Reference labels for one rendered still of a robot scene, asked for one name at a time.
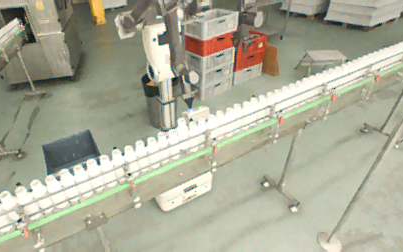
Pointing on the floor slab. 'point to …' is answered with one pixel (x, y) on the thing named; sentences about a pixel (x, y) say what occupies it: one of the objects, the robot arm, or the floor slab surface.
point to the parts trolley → (267, 18)
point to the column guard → (97, 11)
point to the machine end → (62, 25)
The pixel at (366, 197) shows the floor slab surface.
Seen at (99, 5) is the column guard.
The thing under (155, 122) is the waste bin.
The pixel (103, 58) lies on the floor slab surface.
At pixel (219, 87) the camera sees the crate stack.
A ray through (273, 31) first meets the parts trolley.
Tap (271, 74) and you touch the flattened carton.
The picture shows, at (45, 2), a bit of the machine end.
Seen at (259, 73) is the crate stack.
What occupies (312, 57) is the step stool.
